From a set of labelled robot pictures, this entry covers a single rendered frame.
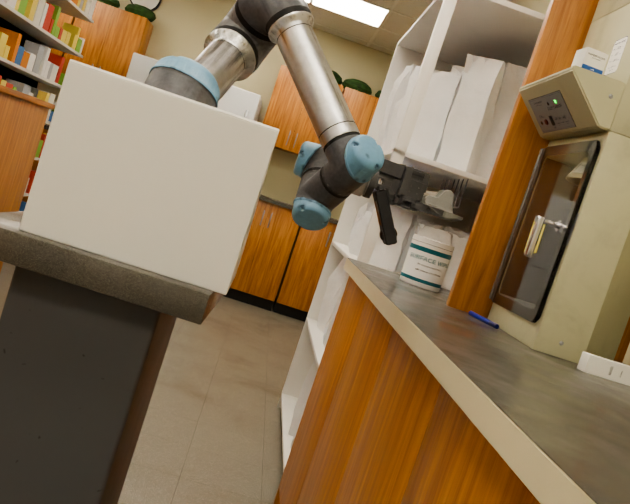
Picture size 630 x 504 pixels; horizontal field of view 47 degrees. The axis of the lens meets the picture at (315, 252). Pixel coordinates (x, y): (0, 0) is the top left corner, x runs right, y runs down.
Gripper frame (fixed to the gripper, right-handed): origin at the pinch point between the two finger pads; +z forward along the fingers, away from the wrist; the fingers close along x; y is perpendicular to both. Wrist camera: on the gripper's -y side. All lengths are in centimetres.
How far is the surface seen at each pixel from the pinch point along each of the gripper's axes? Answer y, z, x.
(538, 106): 32.0, 14.8, 19.0
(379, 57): 143, 19, 551
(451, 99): 49, 17, 133
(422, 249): -9, 10, 64
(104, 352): -33, -52, -53
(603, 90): 33.9, 18.6, -5.3
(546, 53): 48, 16, 32
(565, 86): 33.8, 13.2, 1.1
